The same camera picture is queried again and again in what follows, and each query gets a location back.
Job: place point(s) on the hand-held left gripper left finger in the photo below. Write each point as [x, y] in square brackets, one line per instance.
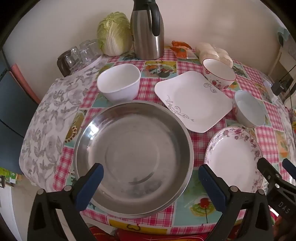
[92, 183]

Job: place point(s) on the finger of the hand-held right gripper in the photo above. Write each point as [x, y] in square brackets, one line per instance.
[288, 165]
[266, 166]

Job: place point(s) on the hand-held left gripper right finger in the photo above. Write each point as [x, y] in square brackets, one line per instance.
[211, 185]

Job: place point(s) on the oval floral plate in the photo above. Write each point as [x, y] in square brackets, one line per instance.
[231, 160]

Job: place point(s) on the stainless steel basin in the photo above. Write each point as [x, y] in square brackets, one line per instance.
[138, 150]

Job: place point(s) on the pale blue bowl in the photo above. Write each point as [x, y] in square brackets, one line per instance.
[249, 109]

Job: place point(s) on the white square bowl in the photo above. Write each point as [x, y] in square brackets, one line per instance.
[118, 81]

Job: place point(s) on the white bowl with red rim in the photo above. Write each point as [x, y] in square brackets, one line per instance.
[219, 71]

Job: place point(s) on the red patterned cloth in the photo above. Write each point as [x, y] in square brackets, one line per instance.
[129, 235]

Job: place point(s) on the white power strip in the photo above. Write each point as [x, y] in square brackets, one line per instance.
[269, 90]

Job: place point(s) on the black power adapter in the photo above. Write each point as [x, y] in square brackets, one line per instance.
[279, 87]

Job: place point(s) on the grey floral cloth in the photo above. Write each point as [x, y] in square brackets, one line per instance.
[46, 115]

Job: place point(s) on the white square plate grey floral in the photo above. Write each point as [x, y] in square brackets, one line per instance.
[196, 102]

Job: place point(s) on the green carton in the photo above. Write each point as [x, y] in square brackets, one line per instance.
[8, 176]

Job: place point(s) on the dark blue cabinet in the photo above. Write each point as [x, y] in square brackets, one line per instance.
[13, 109]

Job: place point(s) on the pink checkered tablecloth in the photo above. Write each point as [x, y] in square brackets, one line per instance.
[148, 85]

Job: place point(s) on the clear glass cup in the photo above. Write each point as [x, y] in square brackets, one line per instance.
[94, 48]
[85, 45]
[75, 52]
[86, 58]

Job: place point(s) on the bag of steamed buns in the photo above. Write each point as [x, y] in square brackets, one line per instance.
[208, 52]

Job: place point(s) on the pale green cloth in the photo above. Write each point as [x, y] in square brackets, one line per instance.
[284, 34]

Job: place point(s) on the orange snack packet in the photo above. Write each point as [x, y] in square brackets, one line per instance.
[181, 49]

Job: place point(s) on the napa cabbage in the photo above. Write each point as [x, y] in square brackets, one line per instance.
[113, 34]

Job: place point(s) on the stainless steel thermos jug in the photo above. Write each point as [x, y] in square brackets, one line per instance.
[145, 34]

